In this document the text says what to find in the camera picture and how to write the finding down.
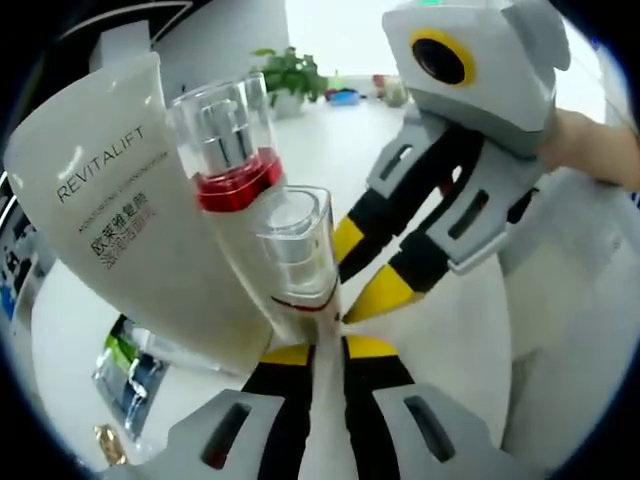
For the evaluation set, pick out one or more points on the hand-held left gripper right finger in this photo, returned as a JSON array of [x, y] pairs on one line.
[[380, 410]]

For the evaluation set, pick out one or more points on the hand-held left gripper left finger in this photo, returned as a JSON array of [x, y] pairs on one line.
[[280, 410]]

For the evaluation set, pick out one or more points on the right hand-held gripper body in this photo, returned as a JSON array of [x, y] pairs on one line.
[[500, 85]]

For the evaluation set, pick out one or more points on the dark blue skincare sachet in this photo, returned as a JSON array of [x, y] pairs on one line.
[[135, 400]]

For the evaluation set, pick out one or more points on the red collar skincare pump bottle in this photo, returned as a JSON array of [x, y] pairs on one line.
[[235, 150]]

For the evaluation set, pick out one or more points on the black green skincare sachet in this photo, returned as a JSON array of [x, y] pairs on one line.
[[117, 350]]

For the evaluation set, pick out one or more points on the gold skincare sachet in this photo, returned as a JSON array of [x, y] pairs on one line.
[[107, 440]]

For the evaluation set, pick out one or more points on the large white skincare tube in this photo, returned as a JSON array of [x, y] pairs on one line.
[[100, 225]]

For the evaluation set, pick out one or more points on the person's right hand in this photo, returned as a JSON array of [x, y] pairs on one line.
[[590, 150]]

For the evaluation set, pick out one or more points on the red white small item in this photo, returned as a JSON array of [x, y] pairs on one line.
[[392, 92]]

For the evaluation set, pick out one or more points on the blue plastic item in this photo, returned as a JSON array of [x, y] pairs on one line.
[[342, 97]]

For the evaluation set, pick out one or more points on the green potted plant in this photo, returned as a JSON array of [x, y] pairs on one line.
[[290, 75]]

